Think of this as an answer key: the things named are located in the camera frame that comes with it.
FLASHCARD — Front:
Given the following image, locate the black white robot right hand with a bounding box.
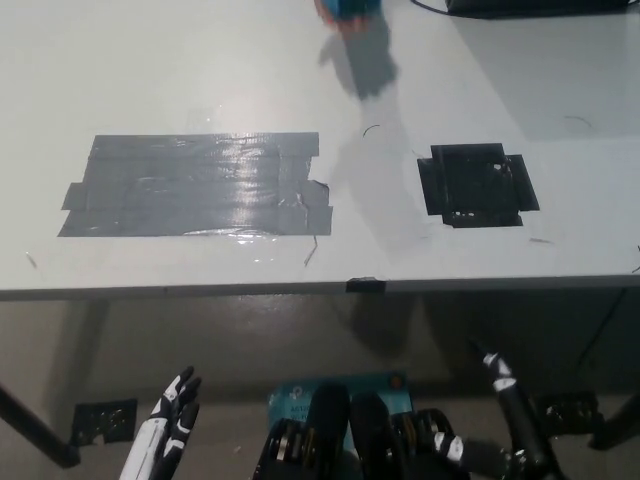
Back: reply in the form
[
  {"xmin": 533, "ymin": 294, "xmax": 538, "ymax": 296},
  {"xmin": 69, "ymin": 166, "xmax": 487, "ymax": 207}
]
[{"xmin": 432, "ymin": 338, "xmax": 567, "ymax": 480}]

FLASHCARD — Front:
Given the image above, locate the grey duct tape patch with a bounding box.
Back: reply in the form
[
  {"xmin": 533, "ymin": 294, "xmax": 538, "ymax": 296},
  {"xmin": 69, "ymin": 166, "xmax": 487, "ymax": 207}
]
[{"xmin": 56, "ymin": 131, "xmax": 335, "ymax": 238}]

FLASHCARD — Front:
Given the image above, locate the black tape square spot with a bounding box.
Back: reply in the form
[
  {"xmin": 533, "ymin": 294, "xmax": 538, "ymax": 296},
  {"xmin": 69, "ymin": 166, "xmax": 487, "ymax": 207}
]
[{"xmin": 416, "ymin": 142, "xmax": 541, "ymax": 230}]

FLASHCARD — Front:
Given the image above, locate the black floor tape patch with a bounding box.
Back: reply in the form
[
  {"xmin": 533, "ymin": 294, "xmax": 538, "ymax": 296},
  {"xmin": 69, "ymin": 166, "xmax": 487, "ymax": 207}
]
[
  {"xmin": 69, "ymin": 397, "xmax": 139, "ymax": 447},
  {"xmin": 530, "ymin": 391, "xmax": 605, "ymax": 437}
]

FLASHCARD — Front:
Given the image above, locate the black slanted table leg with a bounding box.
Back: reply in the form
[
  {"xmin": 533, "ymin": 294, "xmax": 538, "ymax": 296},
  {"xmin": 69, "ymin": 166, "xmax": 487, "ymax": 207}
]
[
  {"xmin": 587, "ymin": 394, "xmax": 640, "ymax": 451},
  {"xmin": 0, "ymin": 382, "xmax": 82, "ymax": 469}
]

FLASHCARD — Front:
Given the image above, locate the black cable on desk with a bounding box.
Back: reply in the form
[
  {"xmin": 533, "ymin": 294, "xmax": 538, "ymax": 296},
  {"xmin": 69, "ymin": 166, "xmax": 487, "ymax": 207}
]
[{"xmin": 409, "ymin": 0, "xmax": 452, "ymax": 15}]

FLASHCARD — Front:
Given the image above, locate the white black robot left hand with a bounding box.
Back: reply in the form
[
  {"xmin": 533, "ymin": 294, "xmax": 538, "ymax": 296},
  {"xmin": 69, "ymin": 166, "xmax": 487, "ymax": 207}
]
[{"xmin": 118, "ymin": 366, "xmax": 203, "ymax": 480}]

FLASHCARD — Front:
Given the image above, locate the thin black hanging cable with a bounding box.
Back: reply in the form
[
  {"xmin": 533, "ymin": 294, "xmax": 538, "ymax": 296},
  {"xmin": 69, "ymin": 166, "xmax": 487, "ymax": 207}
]
[{"xmin": 578, "ymin": 288, "xmax": 627, "ymax": 372}]

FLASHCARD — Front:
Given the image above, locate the grey table leg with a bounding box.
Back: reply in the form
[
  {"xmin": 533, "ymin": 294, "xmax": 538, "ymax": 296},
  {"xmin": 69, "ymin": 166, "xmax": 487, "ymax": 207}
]
[{"xmin": 63, "ymin": 298, "xmax": 110, "ymax": 441}]

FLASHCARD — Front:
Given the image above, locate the black flat device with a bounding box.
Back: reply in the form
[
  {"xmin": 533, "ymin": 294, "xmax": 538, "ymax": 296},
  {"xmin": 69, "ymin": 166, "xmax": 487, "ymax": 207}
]
[{"xmin": 443, "ymin": 0, "xmax": 632, "ymax": 20}]

